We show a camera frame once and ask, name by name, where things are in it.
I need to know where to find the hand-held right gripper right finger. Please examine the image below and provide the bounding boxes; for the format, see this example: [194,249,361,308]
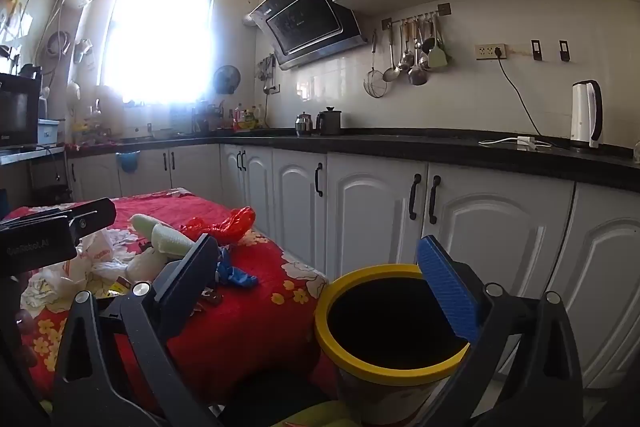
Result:
[416,234,586,427]

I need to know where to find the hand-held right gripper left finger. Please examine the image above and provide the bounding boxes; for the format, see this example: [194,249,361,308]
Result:
[52,233,223,427]

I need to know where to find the yellow rimmed trash bin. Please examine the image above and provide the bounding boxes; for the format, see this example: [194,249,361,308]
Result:
[314,263,474,427]

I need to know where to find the red plastic bag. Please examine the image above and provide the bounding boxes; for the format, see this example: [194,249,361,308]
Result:
[181,207,257,249]

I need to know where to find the white crumpled paper trash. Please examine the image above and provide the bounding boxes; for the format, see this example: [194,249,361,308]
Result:
[20,227,132,313]

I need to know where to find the blue plastic bag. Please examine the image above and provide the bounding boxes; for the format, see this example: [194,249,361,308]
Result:
[216,247,259,289]

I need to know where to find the pale green foam sleeve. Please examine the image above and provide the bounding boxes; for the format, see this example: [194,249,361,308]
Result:
[129,213,195,259]

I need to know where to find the red floral tablecloth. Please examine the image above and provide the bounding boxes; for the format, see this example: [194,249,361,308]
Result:
[0,188,331,408]

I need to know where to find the pale blue storage box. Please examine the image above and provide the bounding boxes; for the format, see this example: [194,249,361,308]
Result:
[37,118,62,146]

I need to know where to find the white lower cabinets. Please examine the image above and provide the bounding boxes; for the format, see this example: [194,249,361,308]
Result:
[65,142,640,391]

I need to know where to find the black microwave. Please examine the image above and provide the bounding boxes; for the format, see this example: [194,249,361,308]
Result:
[0,73,41,152]

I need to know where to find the black countertop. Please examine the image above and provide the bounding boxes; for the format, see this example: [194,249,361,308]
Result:
[65,126,640,196]

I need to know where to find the row of condiment bottles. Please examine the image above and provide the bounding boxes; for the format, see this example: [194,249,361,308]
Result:
[227,103,267,132]

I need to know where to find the person's yellow-green clothing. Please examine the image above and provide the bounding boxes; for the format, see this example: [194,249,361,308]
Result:
[280,399,362,427]

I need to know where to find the black pot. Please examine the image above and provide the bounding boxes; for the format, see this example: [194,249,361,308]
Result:
[316,107,343,136]

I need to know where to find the hanging kitchen tools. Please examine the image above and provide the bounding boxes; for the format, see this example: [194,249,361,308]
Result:
[257,54,279,96]

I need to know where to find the large steel ladle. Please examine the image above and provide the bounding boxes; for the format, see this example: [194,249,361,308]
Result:
[407,19,430,86]

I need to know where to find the white electric kettle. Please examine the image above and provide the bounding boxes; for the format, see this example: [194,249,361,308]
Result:
[570,79,604,150]

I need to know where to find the steel slotted spoon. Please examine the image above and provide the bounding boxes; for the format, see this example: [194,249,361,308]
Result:
[383,21,402,83]

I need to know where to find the green spatula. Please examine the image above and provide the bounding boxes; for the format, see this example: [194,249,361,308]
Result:
[427,17,450,69]

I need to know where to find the small steel ladle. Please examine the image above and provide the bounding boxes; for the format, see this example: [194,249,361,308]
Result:
[400,19,416,70]

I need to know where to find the kitchen window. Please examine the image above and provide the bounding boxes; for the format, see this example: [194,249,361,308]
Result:
[99,0,219,106]

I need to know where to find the black range hood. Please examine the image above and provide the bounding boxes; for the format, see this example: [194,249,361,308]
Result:
[249,0,370,72]

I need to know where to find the white charger with cable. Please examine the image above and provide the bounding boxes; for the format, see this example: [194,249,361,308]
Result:
[478,135,551,152]

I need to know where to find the round wall fan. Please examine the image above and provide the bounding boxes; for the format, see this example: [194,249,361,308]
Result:
[213,65,242,96]

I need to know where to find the black power cable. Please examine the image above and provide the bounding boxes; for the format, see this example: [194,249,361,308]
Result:
[495,51,544,138]

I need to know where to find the wall poster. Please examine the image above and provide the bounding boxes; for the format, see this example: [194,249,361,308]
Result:
[0,0,31,46]

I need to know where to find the wall utensil rail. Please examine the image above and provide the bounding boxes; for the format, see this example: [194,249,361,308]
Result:
[382,3,452,31]

